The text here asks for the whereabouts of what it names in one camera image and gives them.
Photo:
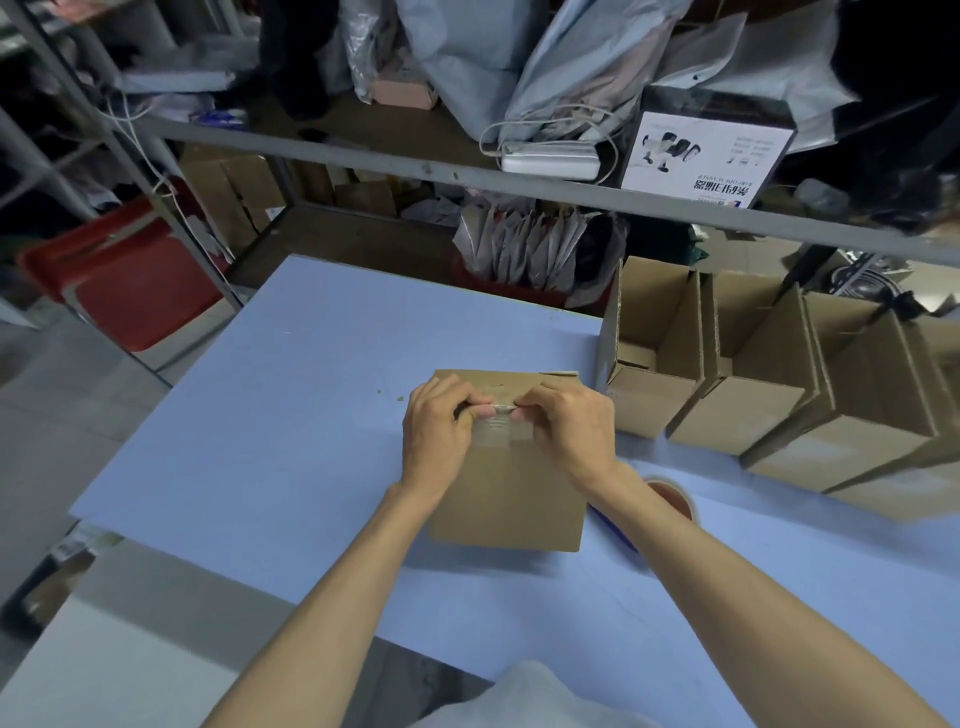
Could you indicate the red plastic stool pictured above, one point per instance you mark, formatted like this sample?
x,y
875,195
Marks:
x,y
135,292

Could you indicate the orange blue tape dispenser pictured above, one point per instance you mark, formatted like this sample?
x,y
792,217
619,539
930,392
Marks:
x,y
679,499

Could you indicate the large brown storage cardboard box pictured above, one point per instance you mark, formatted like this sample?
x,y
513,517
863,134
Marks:
x,y
225,195

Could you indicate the silver reflective roll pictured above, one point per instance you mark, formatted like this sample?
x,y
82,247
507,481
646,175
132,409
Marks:
x,y
870,281

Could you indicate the plain brown cardboard box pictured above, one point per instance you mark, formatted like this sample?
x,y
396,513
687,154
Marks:
x,y
915,480

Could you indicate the bundle of grey paper bags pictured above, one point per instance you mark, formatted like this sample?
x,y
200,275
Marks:
x,y
525,247

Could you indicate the white glossy cabinet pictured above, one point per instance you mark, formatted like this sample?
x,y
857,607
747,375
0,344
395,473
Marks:
x,y
112,660

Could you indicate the white black printed box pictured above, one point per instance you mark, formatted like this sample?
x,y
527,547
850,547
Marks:
x,y
705,157

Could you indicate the person's left forearm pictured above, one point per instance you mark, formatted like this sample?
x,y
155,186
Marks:
x,y
315,630

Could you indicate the person's left hand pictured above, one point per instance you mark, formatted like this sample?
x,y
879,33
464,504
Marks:
x,y
435,442

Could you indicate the white power strip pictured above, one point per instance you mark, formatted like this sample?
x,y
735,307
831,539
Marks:
x,y
551,161

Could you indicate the person's right hand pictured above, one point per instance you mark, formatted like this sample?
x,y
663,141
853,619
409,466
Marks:
x,y
577,435

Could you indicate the person's right forearm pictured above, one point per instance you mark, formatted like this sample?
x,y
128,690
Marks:
x,y
765,607

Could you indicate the person's white shirt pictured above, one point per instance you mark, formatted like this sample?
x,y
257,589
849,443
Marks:
x,y
525,701

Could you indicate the dark green bag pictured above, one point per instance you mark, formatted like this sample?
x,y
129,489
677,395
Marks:
x,y
667,244

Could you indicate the grey metal shelving rack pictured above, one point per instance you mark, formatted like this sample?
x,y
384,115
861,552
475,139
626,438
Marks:
x,y
375,166

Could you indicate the pile of grey plastic mailers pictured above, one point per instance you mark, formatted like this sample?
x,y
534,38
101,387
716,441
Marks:
x,y
480,60

